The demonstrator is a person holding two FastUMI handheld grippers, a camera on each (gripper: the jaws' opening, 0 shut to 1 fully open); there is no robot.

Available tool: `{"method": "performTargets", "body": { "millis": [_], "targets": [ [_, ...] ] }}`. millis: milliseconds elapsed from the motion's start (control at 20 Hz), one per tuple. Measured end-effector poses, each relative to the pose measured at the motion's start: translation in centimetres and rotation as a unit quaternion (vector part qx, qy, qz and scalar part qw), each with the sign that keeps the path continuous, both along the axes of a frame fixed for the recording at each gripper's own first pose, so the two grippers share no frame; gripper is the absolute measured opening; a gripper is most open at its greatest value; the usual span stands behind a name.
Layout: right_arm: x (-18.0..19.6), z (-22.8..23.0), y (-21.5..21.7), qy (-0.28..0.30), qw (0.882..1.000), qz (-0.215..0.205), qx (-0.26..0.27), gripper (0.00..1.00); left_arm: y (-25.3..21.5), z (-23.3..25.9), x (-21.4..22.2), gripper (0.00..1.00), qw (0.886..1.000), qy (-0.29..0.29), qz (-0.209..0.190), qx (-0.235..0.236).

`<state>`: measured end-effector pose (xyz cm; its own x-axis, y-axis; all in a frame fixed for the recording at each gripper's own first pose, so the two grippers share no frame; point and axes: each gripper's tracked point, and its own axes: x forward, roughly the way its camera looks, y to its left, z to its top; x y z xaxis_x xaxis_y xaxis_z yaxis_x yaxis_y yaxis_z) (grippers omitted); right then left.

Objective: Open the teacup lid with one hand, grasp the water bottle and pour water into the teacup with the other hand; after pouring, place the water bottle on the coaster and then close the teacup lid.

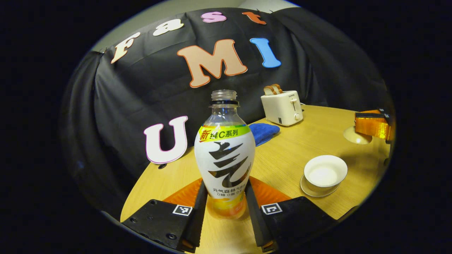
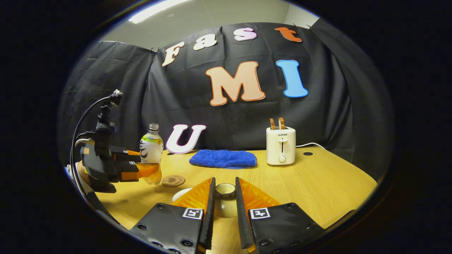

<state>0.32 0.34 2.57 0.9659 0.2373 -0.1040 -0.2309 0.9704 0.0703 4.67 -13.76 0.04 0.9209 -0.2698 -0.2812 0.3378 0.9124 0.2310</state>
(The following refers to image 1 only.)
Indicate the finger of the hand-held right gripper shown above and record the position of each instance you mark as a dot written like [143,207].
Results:
[370,115]
[372,127]

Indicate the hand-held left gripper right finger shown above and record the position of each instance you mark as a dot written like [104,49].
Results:
[253,218]

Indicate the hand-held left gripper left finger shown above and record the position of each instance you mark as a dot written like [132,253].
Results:
[200,218]

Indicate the cream teacup lid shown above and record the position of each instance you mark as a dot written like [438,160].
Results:
[353,135]

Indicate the white label water bottle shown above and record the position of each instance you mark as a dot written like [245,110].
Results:
[224,158]

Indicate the cream teacup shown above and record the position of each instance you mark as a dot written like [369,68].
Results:
[325,173]

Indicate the cream saucer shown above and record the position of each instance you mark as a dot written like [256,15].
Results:
[305,187]

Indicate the blue towel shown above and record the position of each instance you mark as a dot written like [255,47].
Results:
[265,132]

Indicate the white toaster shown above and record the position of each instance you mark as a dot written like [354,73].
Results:
[280,107]

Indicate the black backdrop cloth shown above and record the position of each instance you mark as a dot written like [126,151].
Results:
[123,106]

